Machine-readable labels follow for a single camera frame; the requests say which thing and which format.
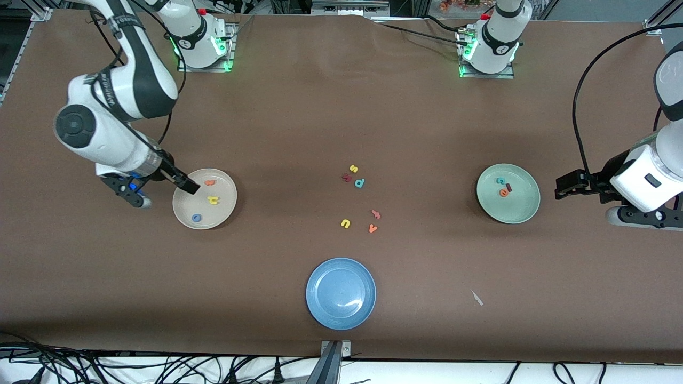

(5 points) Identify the beige ceramic plate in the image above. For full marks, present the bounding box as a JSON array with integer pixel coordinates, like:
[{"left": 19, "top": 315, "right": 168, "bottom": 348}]
[{"left": 172, "top": 169, "right": 238, "bottom": 230}]

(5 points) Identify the green ceramic plate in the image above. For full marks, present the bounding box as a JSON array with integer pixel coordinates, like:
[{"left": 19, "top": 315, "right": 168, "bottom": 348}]
[{"left": 476, "top": 163, "right": 541, "bottom": 225}]

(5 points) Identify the blue ceramic plate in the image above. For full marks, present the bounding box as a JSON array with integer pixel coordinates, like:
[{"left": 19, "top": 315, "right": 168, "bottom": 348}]
[{"left": 306, "top": 258, "right": 377, "bottom": 331}]

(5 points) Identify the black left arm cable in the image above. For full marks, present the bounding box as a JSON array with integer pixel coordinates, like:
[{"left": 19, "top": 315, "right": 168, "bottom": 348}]
[{"left": 572, "top": 22, "right": 683, "bottom": 174}]

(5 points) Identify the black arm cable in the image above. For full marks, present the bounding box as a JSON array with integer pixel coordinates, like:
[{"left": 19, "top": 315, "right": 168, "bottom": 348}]
[
  {"left": 572, "top": 22, "right": 683, "bottom": 174},
  {"left": 88, "top": 0, "right": 187, "bottom": 145}
]

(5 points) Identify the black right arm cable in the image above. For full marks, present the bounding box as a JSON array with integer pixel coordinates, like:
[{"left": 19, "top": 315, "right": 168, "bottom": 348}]
[{"left": 88, "top": 0, "right": 187, "bottom": 145}]

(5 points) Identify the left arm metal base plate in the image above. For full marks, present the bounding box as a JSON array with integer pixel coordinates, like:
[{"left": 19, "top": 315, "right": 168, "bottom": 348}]
[{"left": 457, "top": 27, "right": 515, "bottom": 79}]

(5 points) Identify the black base power cable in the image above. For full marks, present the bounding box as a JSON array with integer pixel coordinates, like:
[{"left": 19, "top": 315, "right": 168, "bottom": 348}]
[{"left": 374, "top": 16, "right": 473, "bottom": 49}]

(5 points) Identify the metal table edge bracket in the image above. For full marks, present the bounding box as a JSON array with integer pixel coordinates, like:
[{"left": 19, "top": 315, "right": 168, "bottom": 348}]
[{"left": 320, "top": 340, "right": 352, "bottom": 358}]

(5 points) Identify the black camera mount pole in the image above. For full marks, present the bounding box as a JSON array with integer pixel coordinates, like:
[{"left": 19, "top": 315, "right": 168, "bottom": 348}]
[{"left": 307, "top": 341, "right": 342, "bottom": 384}]

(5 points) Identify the aluminium frame profile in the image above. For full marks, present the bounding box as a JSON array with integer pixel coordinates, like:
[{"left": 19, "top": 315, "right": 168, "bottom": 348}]
[{"left": 312, "top": 0, "right": 390, "bottom": 17}]

